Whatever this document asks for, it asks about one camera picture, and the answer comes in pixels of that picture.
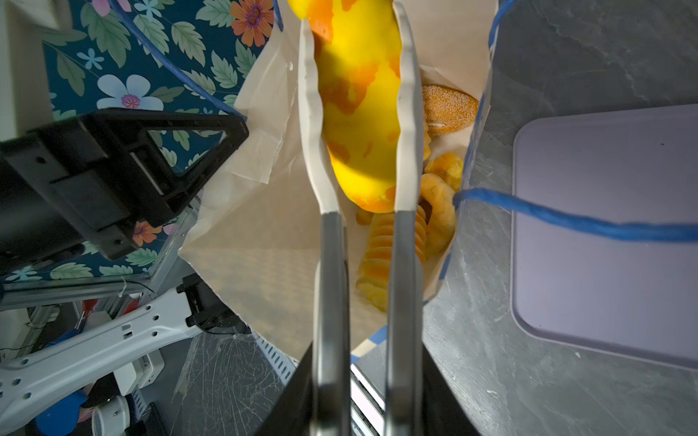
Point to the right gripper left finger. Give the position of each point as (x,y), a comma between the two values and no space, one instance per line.
(293,411)

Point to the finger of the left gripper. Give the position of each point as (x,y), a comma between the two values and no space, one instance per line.
(92,178)

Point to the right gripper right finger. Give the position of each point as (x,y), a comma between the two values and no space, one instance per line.
(442,414)

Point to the metal tongs with white tips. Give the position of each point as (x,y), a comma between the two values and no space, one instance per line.
(331,346)

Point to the long striped bread loaf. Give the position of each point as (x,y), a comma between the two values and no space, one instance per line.
(374,269)

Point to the blue checkered paper bag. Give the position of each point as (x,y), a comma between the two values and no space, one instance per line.
(257,239)

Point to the lilac plastic tray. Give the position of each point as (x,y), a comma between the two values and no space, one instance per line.
(618,272)

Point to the golden braided bread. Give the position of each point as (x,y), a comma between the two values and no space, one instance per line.
(441,180)

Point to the yellow small bread roll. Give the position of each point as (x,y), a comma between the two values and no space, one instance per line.
(357,49)

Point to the round golden bread roll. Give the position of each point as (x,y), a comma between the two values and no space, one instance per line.
(447,110)

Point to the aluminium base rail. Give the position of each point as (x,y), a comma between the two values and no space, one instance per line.
(367,407)

